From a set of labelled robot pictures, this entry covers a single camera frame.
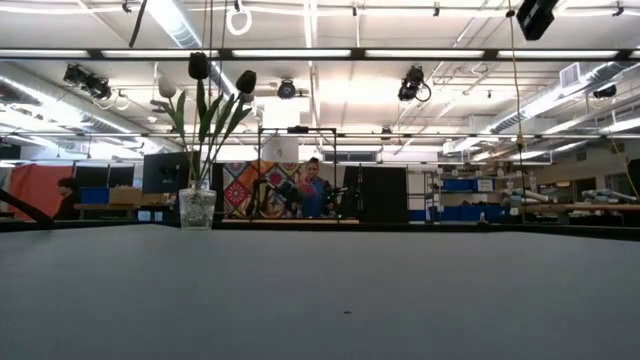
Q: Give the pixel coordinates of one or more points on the cardboard box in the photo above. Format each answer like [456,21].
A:
[125,195]

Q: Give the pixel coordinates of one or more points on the black monitor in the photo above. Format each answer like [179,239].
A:
[162,172]

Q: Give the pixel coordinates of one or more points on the tall black panel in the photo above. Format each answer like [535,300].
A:
[382,195]

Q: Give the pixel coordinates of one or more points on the round black ceiling camera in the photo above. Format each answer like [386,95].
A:
[286,90]

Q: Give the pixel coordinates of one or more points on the white hanging box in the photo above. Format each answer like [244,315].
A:
[280,150]

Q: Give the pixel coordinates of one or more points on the clear glass vase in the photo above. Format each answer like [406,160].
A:
[197,210]

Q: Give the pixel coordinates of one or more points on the pink tulip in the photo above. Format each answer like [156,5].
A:
[246,81]

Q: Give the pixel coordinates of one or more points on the thin black ceiling rail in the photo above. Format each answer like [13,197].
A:
[450,135]

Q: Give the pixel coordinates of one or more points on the black frame bar with lights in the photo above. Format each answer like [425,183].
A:
[360,54]

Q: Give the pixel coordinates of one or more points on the blue table mat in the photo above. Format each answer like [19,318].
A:
[300,290]

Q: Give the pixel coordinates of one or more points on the red artificial tulip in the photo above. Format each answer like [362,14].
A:
[198,65]

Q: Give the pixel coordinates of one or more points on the small black ceiling device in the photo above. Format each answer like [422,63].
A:
[605,91]

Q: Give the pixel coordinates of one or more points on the silver ventilation duct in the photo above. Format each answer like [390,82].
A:
[540,107]
[30,85]

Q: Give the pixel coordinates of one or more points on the distant wooden work table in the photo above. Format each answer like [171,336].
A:
[575,206]

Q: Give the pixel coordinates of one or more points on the black stand frame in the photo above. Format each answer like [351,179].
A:
[300,129]

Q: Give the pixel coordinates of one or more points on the colourful patterned quilt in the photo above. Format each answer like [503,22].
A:
[240,190]

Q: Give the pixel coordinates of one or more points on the orange-red curtain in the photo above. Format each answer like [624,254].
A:
[35,187]

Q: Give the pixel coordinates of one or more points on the person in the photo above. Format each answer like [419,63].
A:
[314,195]
[67,200]

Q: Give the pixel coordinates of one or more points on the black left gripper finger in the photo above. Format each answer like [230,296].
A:
[25,207]

